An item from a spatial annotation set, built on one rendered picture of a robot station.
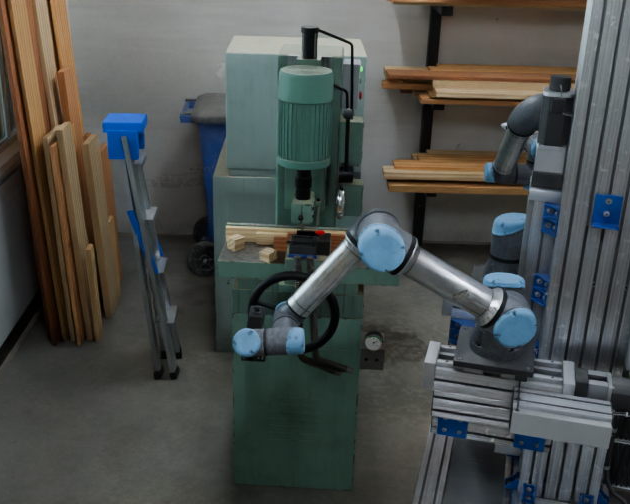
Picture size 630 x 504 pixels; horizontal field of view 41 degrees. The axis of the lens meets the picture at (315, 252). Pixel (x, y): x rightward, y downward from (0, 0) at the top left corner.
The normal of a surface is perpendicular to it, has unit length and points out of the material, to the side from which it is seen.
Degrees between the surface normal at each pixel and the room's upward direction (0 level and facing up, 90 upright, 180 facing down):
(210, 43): 90
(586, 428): 90
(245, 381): 90
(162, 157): 90
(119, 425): 0
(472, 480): 0
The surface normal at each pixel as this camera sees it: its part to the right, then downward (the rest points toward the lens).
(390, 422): 0.03, -0.92
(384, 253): -0.12, 0.32
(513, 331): 0.10, 0.45
